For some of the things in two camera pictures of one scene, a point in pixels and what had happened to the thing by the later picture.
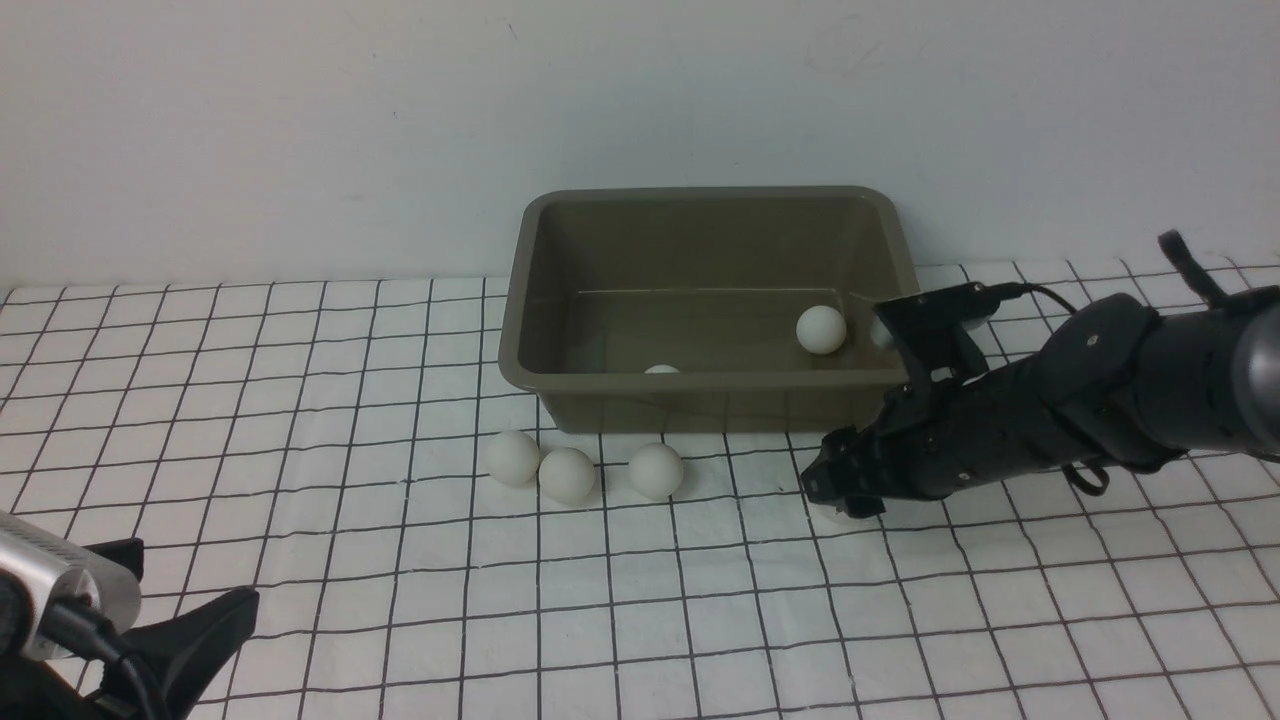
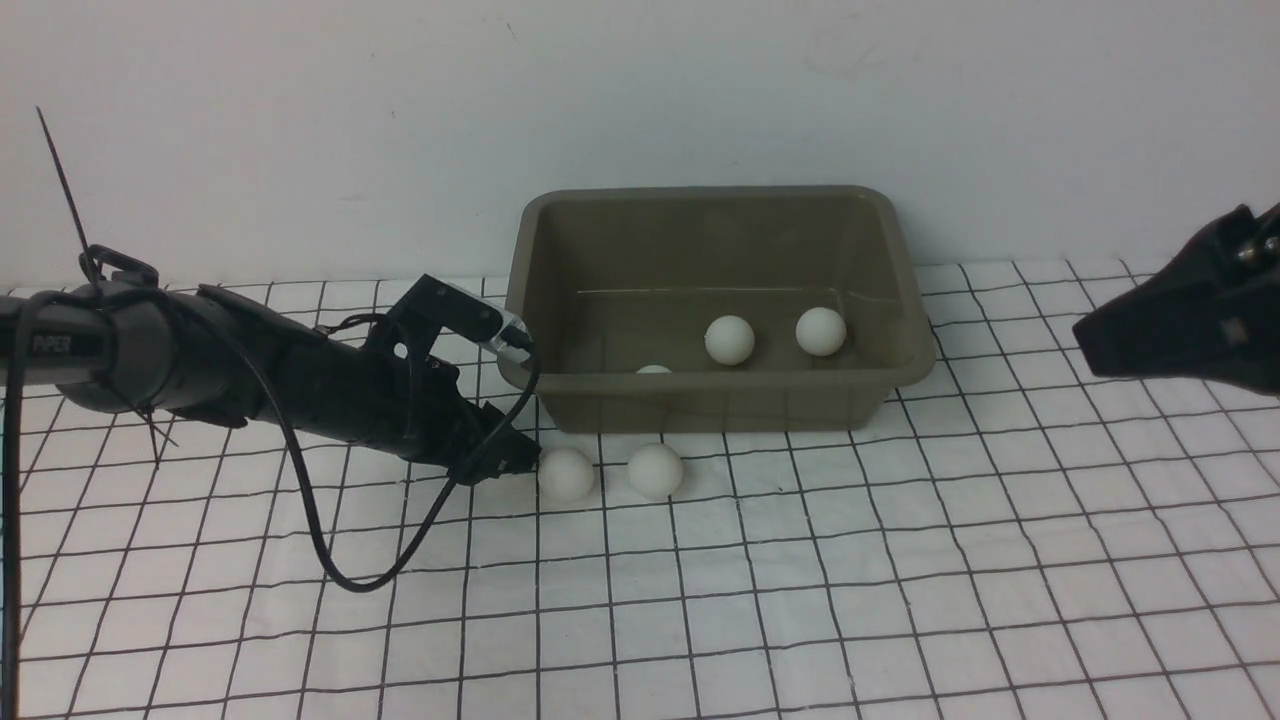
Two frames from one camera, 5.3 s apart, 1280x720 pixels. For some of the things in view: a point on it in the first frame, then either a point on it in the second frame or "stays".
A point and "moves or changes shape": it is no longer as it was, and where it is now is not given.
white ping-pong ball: x=821 y=329 stays
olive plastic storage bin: x=677 y=309 stays
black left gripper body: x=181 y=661 -> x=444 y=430
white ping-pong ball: x=656 y=471 stays
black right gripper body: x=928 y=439 -> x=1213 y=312
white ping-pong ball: x=566 y=476 stays
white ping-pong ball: x=513 y=458 moves or changes shape
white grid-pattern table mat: x=352 y=453 stays
